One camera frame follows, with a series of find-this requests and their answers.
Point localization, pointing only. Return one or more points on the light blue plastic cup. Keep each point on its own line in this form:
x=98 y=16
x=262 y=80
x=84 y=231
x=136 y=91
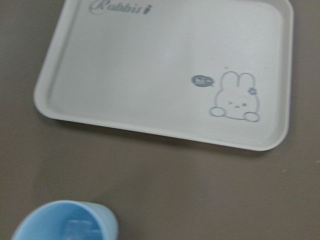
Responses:
x=48 y=221

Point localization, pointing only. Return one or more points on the clear ice cubes pile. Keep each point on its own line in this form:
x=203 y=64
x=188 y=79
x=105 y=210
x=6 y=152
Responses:
x=81 y=230

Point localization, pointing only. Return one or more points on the cream rabbit serving tray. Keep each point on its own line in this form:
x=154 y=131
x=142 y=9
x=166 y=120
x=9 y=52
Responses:
x=212 y=71

